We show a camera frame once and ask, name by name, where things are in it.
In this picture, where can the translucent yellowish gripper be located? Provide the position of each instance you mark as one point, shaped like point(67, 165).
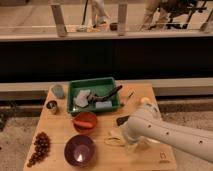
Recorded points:
point(133, 145)

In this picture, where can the peeled yellow banana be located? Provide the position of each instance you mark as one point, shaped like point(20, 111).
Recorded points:
point(114, 138)

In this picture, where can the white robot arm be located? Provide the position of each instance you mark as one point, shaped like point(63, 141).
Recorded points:
point(145, 121)

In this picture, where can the purple bowl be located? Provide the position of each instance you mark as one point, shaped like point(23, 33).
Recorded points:
point(79, 150)

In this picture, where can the red bowl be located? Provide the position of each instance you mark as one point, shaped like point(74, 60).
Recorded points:
point(86, 117)

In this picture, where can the black rectangular sponge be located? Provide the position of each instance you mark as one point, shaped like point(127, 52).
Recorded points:
point(121, 120)

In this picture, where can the wooden board table mat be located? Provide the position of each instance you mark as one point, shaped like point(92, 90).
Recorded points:
point(151, 156)

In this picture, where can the orange round fruit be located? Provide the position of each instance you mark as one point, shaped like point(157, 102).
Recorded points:
point(145, 100)

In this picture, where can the light blue block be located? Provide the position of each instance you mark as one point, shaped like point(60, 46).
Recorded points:
point(106, 104)

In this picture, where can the orange carrot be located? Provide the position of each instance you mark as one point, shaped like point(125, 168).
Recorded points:
point(83, 124)

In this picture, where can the green plastic tray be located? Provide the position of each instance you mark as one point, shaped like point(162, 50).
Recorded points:
point(99, 86)

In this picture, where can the black curved tool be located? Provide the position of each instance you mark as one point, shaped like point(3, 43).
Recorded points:
point(95, 98)

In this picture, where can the white crumpled cloth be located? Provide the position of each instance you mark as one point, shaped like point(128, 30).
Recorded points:
point(81, 99)

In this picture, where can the bunch of dark grapes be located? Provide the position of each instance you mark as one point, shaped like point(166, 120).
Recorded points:
point(42, 148)

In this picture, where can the small metal cup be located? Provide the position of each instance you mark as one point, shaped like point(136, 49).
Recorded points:
point(52, 106)

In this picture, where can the grey blue cup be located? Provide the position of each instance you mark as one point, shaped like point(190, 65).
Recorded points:
point(57, 90)

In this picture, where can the black office chair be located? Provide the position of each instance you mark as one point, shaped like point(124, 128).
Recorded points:
point(177, 8)

